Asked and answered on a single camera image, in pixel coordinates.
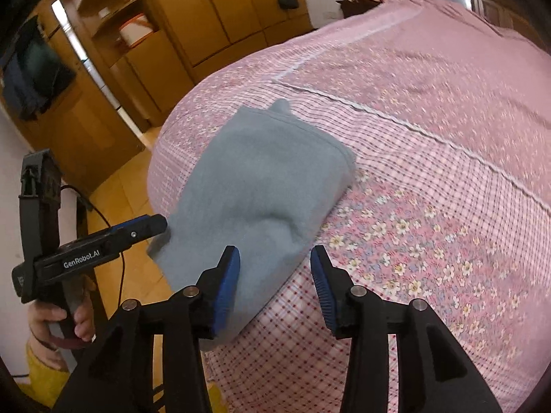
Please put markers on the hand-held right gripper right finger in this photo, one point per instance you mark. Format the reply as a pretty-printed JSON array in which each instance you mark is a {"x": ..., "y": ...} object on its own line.
[{"x": 323, "y": 288}]

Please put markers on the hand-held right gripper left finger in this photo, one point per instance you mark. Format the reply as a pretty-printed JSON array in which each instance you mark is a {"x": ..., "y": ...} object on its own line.
[{"x": 226, "y": 284}]

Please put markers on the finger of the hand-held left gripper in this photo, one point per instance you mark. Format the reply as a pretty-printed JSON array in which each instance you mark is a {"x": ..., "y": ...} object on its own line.
[{"x": 142, "y": 226}]

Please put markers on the person's left forearm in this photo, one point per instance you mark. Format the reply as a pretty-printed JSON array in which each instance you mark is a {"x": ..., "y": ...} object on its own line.
[{"x": 45, "y": 370}]

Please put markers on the person's left hand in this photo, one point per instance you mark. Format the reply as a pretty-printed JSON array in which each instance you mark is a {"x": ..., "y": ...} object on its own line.
[{"x": 85, "y": 322}]

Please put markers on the dark hanging cloth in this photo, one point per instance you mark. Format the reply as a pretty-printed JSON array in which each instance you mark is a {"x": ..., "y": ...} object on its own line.
[{"x": 34, "y": 77}]

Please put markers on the white container with red rim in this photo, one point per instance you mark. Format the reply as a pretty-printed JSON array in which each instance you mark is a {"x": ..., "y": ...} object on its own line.
[{"x": 135, "y": 32}]

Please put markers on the pink floral bedspread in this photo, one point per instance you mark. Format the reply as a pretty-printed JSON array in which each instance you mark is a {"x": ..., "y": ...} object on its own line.
[{"x": 430, "y": 116}]

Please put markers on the light wooden wardrobe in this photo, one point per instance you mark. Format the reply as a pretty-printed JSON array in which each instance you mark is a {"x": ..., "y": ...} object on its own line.
[{"x": 241, "y": 4}]

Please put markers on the small black hanging bag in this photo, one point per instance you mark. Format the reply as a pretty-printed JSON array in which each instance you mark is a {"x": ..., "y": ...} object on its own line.
[{"x": 288, "y": 2}]

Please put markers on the dark wooden nightstand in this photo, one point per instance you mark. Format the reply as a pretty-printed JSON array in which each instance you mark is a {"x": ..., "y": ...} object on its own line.
[{"x": 348, "y": 8}]

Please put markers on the dark wooden headboard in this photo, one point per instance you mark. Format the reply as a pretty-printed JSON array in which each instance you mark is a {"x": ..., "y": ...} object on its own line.
[{"x": 486, "y": 6}]

